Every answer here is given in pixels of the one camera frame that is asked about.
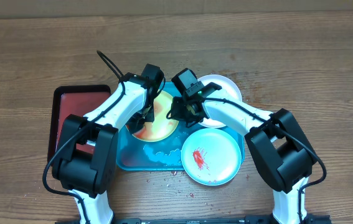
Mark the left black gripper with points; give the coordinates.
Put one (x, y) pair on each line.
(149, 118)

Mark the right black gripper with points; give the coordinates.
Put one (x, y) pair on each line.
(178, 105)

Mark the yellow-green rimmed plate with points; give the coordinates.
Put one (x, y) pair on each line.
(161, 127)

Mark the white plate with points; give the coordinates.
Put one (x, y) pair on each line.
(231, 89)

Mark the light blue rimmed plate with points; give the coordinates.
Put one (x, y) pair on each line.
(211, 157)

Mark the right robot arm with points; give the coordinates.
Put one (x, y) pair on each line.
(281, 152)

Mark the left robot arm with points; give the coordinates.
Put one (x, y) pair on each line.
(84, 161)

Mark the teal plastic tray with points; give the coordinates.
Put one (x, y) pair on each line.
(134, 154)

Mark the red and black tray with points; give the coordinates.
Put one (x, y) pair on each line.
(77, 100)

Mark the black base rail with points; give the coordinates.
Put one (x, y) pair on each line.
(249, 219)

